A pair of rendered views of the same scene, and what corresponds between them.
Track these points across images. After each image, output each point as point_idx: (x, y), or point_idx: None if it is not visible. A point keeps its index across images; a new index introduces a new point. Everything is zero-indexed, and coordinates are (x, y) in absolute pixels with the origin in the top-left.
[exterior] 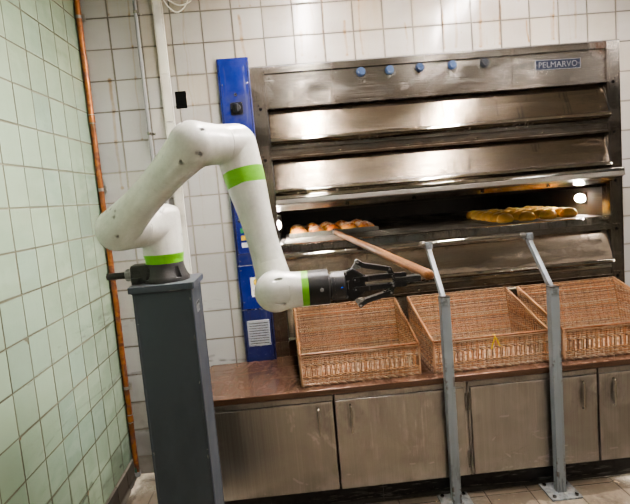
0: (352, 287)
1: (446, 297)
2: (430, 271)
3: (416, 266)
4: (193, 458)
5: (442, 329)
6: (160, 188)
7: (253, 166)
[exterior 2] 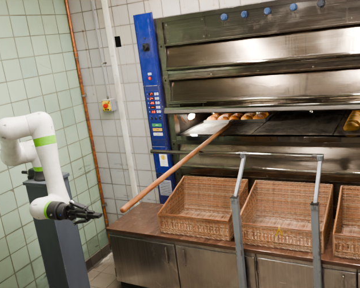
0: (69, 214)
1: (234, 198)
2: (122, 208)
3: (131, 199)
4: (58, 267)
5: (232, 218)
6: (4, 147)
7: (42, 138)
